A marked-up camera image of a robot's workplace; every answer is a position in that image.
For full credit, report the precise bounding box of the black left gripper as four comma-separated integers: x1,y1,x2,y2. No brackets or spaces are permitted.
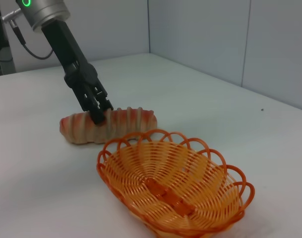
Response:
41,20,115,125

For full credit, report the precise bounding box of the grey left arm cable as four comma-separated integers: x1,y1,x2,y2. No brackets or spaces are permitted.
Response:
0,8,55,60

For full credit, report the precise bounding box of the orange woven plastic basket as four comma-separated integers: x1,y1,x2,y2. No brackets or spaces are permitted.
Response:
96,131,256,238

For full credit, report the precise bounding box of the orange striped bread roll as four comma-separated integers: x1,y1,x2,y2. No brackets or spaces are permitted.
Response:
59,107,158,145

